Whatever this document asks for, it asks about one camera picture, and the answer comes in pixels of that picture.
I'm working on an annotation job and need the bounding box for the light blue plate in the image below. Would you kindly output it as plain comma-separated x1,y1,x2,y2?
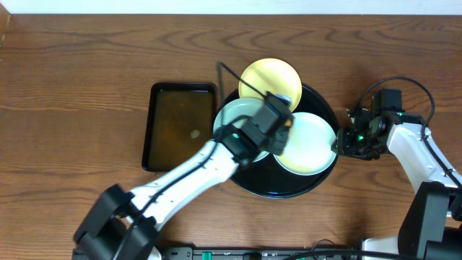
195,98,268,170

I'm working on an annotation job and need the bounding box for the light green plate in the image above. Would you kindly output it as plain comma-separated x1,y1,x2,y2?
274,112,336,176

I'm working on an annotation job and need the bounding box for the yellow plate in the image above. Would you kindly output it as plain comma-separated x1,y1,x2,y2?
240,58,302,112

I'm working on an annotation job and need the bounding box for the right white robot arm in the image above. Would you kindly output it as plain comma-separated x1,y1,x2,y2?
331,108,461,259

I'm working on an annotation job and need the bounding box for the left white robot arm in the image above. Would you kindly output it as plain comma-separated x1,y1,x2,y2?
73,92,294,259

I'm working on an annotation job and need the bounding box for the round black tray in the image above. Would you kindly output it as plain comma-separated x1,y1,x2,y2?
231,83,339,199

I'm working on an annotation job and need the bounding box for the rectangular black water tray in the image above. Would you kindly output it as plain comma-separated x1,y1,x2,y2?
141,82,216,172

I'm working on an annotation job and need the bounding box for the left black cable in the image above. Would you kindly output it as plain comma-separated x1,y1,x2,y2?
111,61,270,260

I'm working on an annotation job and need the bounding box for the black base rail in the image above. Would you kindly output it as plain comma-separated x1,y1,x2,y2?
160,241,347,260

